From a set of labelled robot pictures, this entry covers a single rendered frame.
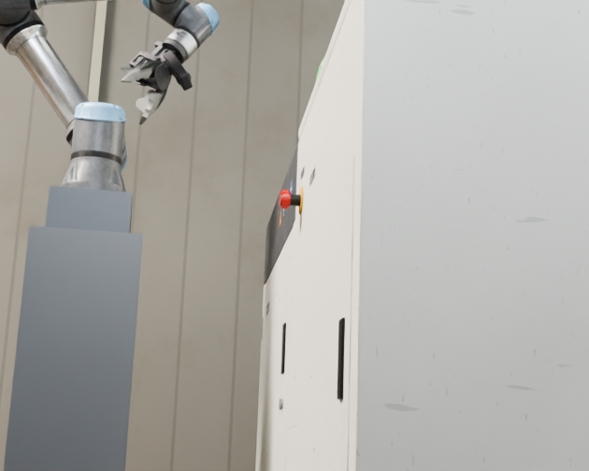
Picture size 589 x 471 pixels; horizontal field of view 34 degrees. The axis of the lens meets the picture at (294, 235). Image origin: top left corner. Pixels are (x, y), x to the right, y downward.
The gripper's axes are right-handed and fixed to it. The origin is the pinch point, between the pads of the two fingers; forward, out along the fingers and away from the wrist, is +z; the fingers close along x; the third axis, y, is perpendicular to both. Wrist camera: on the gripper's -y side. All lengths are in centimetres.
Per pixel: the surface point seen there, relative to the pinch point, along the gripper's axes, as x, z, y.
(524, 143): 66, 27, -113
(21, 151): -106, -29, 124
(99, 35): -91, -85, 123
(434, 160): 68, 36, -105
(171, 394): -163, 12, 34
